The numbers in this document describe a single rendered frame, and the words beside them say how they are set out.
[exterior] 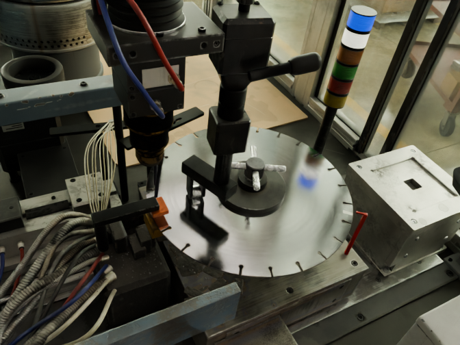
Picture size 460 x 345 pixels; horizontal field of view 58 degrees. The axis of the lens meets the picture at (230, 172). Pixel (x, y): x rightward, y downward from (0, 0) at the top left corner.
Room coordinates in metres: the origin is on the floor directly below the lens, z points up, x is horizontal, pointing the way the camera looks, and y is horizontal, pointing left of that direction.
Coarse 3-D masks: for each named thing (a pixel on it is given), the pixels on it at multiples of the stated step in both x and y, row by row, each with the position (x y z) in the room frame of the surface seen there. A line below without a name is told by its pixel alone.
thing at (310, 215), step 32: (256, 128) 0.64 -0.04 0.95; (288, 160) 0.56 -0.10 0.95; (320, 160) 0.57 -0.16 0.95; (160, 192) 0.43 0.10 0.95; (288, 192) 0.48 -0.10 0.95; (320, 192) 0.49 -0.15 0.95; (160, 224) 0.37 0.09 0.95; (192, 224) 0.38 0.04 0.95; (224, 224) 0.39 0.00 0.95; (256, 224) 0.40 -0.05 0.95; (288, 224) 0.41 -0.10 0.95; (320, 224) 0.42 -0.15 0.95; (192, 256) 0.33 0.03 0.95; (224, 256) 0.33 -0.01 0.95; (256, 256) 0.34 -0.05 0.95; (288, 256) 0.35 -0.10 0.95; (320, 256) 0.36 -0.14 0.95
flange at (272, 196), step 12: (240, 180) 0.46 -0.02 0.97; (264, 180) 0.47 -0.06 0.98; (276, 180) 0.49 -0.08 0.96; (240, 192) 0.45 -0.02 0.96; (252, 192) 0.45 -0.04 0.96; (264, 192) 0.46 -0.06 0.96; (276, 192) 0.46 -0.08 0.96; (228, 204) 0.43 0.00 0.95; (240, 204) 0.43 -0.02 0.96; (252, 204) 0.43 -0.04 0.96; (264, 204) 0.43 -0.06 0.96; (276, 204) 0.44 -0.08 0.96
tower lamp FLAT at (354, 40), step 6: (348, 30) 0.72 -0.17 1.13; (342, 36) 0.74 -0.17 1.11; (348, 36) 0.72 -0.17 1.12; (354, 36) 0.72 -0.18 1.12; (360, 36) 0.72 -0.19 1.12; (366, 36) 0.72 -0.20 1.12; (342, 42) 0.73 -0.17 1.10; (348, 42) 0.72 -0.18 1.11; (354, 42) 0.72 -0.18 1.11; (360, 42) 0.72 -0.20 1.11; (366, 42) 0.73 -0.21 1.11; (354, 48) 0.71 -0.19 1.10; (360, 48) 0.72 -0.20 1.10
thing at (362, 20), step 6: (354, 6) 0.75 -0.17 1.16; (360, 6) 0.75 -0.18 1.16; (354, 12) 0.72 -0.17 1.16; (360, 12) 0.72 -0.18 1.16; (366, 12) 0.73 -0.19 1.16; (372, 12) 0.73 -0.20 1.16; (348, 18) 0.74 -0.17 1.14; (354, 18) 0.72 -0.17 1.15; (360, 18) 0.72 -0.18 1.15; (366, 18) 0.72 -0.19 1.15; (372, 18) 0.72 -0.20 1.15; (348, 24) 0.73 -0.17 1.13; (354, 24) 0.72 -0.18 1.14; (360, 24) 0.72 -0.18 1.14; (366, 24) 0.72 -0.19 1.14; (372, 24) 0.73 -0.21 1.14; (354, 30) 0.72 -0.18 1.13; (360, 30) 0.71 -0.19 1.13; (366, 30) 0.72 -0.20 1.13
